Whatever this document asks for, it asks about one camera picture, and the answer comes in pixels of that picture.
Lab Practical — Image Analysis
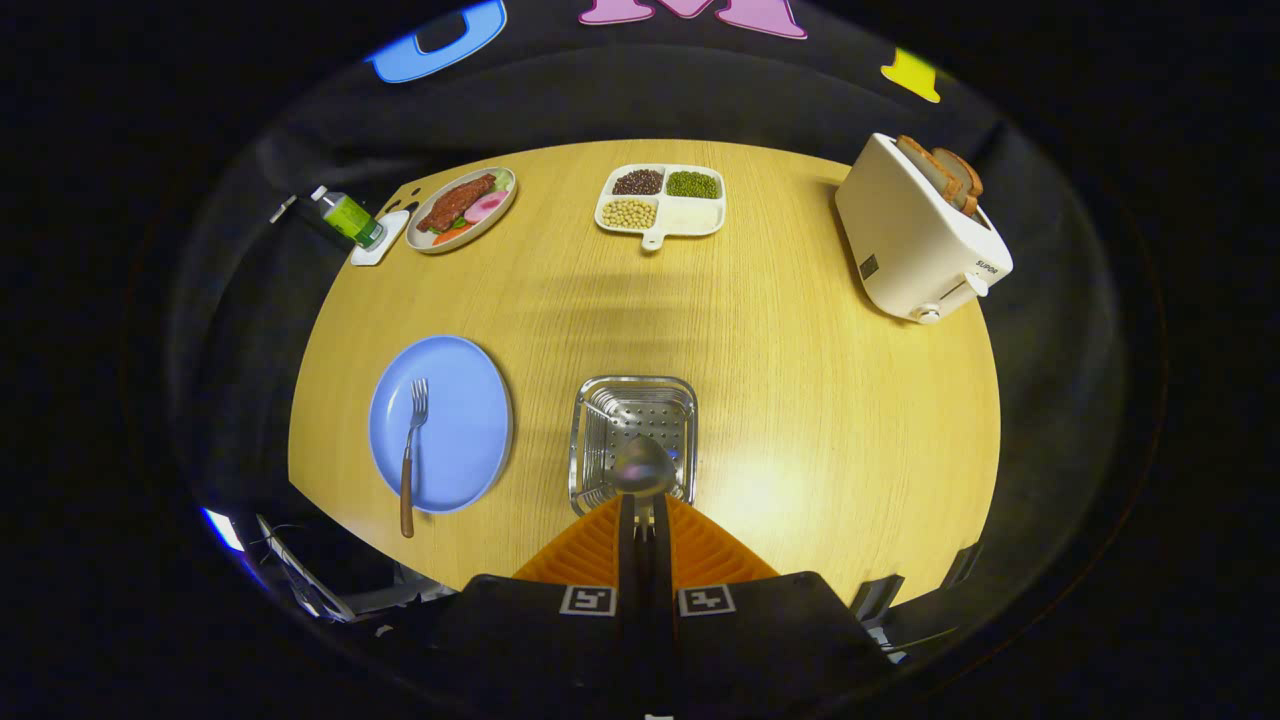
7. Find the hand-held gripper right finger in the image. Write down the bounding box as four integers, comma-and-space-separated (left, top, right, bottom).
650, 495, 883, 707

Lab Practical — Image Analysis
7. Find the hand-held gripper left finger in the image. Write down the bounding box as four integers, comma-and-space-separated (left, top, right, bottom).
435, 495, 642, 706

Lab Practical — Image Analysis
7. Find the metal spoon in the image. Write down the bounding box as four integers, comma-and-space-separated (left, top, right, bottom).
612, 436, 678, 546

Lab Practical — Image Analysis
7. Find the fork with wooden handle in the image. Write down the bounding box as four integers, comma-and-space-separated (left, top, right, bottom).
400, 378, 430, 539

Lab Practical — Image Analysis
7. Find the perforated metal basket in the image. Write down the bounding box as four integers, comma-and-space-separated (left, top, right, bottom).
568, 376, 699, 517

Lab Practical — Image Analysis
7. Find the blue round plate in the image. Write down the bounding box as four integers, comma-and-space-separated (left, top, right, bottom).
369, 335, 514, 514

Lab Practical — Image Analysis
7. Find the white divided tray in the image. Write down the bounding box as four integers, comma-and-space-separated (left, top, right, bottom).
594, 164, 727, 252

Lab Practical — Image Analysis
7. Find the white plate with food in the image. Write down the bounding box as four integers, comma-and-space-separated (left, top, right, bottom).
406, 167, 518, 255

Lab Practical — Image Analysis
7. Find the white square coaster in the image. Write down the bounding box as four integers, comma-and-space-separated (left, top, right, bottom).
350, 209, 411, 267

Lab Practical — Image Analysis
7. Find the brown steak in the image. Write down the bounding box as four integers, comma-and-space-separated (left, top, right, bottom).
416, 173, 498, 234

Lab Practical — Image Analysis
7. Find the white toaster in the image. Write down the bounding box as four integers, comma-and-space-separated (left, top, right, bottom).
835, 133, 1014, 325

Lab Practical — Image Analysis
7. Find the lit monitor screen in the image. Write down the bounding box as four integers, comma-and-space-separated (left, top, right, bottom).
200, 507, 246, 553

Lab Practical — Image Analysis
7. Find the green drink bottle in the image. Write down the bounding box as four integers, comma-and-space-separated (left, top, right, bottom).
310, 185, 386, 250

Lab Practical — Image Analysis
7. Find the toast bread slice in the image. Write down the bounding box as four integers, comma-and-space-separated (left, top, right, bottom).
932, 147, 985, 216
897, 135, 966, 211

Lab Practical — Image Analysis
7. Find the black table leg bracket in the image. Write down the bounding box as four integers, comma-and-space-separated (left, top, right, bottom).
940, 542, 983, 589
850, 574, 906, 626

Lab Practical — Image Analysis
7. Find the grey metal frame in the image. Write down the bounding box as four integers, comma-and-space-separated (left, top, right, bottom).
255, 513, 456, 623

